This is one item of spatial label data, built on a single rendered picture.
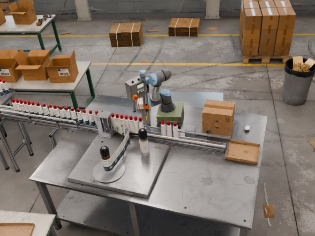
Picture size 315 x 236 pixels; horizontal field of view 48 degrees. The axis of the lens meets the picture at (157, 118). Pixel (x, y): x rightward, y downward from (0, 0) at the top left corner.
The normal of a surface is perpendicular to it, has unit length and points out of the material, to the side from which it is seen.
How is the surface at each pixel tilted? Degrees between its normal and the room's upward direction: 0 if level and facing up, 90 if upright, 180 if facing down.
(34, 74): 90
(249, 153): 0
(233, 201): 0
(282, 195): 0
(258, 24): 90
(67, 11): 90
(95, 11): 90
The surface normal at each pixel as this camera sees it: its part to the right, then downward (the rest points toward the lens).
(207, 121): -0.29, 0.60
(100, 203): -0.07, -0.80
